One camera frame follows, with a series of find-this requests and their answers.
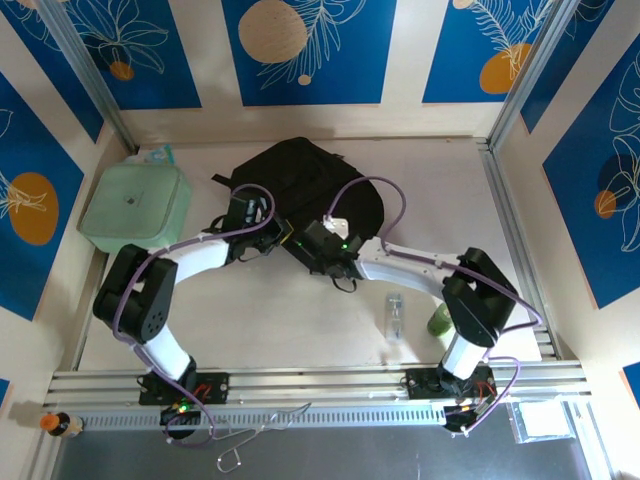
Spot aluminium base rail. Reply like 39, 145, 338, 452
44, 362, 594, 409

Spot green bottle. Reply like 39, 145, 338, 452
426, 302, 454, 337

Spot aluminium frame post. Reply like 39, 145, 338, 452
487, 0, 586, 151
37, 0, 141, 154

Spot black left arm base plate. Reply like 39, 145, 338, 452
138, 372, 231, 406

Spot clear plastic box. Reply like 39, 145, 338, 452
509, 399, 576, 444

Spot tissue packet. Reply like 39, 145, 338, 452
127, 144, 176, 167

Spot brown bottle orange cap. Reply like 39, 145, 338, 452
39, 410, 85, 440

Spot clear plastic bottle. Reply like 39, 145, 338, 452
383, 293, 405, 344

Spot black student backpack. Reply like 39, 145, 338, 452
210, 137, 386, 294

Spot aluminium side rail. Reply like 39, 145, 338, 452
477, 139, 559, 361

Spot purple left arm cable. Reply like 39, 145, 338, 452
113, 183, 277, 449

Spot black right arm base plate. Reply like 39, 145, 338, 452
405, 367, 499, 401

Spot grey slotted cable duct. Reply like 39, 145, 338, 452
74, 404, 511, 431

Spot light green zip case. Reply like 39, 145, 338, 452
77, 163, 194, 257

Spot small black controller board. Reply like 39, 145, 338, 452
159, 403, 201, 441
443, 402, 494, 436

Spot bent metal wire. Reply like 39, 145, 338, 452
214, 402, 314, 474

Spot blue floral wall poster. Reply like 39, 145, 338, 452
0, 72, 86, 321
222, 0, 399, 107
519, 0, 616, 134
64, 0, 202, 111
0, 0, 105, 145
422, 0, 551, 105
542, 47, 640, 311

